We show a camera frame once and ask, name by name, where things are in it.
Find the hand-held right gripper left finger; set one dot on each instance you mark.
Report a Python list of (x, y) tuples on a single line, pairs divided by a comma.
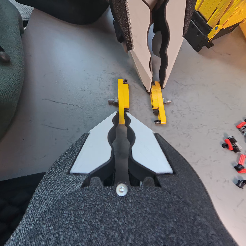
[(92, 149)]

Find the person's green hoodie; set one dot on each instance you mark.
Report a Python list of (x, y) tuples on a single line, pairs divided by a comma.
[(11, 86)]

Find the yellow lego beam assembly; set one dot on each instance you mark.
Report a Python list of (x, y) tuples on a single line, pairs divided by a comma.
[(121, 96), (160, 103)]

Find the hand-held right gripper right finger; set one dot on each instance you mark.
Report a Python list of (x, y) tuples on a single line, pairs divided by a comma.
[(149, 151)]

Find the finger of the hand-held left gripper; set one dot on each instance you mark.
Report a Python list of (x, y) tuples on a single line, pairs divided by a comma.
[(175, 28), (138, 28)]

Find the pile of small lego parts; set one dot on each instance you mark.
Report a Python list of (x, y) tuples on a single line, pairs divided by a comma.
[(228, 144)]

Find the yellow black lego truck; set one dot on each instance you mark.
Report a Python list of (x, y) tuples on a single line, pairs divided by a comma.
[(198, 34)]

